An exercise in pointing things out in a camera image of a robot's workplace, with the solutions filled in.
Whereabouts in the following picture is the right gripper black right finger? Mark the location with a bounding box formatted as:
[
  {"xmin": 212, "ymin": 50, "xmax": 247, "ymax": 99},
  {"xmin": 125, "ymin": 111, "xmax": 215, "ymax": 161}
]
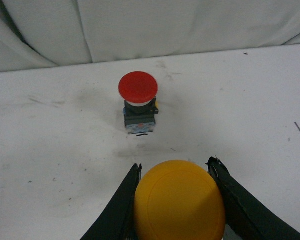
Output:
[{"xmin": 206, "ymin": 156, "xmax": 300, "ymax": 240}]

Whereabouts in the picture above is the grey curtain backdrop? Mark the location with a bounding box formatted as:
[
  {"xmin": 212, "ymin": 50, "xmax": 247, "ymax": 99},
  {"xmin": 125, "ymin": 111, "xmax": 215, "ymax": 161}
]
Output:
[{"xmin": 0, "ymin": 0, "xmax": 300, "ymax": 73}]

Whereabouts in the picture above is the red mushroom push button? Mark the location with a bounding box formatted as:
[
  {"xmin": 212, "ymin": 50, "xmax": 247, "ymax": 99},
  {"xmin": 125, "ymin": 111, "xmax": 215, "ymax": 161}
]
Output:
[{"xmin": 118, "ymin": 71, "xmax": 159, "ymax": 135}]

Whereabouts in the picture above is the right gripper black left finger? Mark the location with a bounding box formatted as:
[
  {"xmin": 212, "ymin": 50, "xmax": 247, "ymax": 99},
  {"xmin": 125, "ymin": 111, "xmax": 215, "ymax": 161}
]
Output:
[{"xmin": 82, "ymin": 163, "xmax": 142, "ymax": 240}]

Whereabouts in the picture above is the yellow mushroom push button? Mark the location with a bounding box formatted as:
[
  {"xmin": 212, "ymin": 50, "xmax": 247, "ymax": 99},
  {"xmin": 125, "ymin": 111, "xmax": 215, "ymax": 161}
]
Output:
[{"xmin": 134, "ymin": 160, "xmax": 226, "ymax": 240}]

